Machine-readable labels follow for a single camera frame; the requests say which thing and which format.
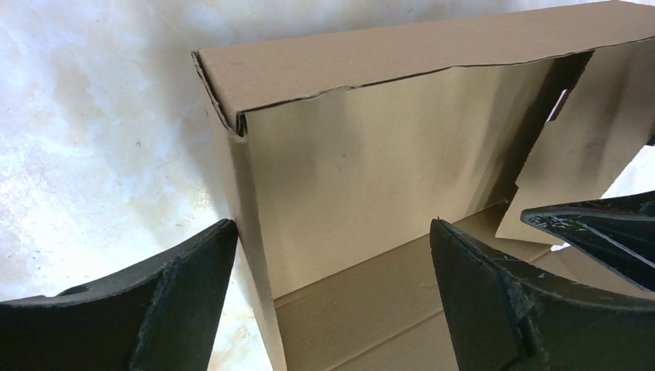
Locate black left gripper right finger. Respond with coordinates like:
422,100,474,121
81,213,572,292
429,219,654,370

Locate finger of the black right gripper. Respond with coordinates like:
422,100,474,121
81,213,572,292
520,191,654,291

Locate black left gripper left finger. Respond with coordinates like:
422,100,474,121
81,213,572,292
1,220,238,370

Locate brown cardboard box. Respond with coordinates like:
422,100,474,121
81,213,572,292
192,1,654,370

